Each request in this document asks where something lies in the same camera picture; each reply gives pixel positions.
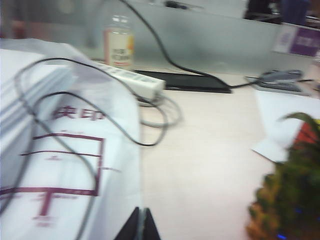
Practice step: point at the toy pineapple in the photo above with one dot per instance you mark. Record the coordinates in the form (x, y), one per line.
(295, 187)

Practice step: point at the white power strip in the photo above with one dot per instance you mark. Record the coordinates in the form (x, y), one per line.
(140, 81)

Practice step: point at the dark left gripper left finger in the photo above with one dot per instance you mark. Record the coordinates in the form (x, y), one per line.
(132, 227)

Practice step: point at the translucent bag with red print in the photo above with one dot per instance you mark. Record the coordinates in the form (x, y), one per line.
(120, 175)

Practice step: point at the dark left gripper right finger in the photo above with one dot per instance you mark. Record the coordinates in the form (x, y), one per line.
(150, 227)

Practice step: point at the purple white name plate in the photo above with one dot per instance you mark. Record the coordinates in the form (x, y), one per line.
(305, 42)

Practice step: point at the clear drink bottle yellow label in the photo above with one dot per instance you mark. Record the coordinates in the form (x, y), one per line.
(118, 45)

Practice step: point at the white printed paper stack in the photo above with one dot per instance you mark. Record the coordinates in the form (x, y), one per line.
(22, 87)

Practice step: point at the grey stapler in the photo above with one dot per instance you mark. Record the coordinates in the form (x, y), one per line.
(282, 76)

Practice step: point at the white paper sheet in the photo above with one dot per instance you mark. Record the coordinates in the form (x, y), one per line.
(275, 130)

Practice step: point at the black flat tablet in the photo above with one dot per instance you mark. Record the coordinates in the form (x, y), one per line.
(195, 82)

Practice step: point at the frosted glass desk partition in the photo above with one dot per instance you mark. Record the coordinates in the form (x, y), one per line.
(225, 42)

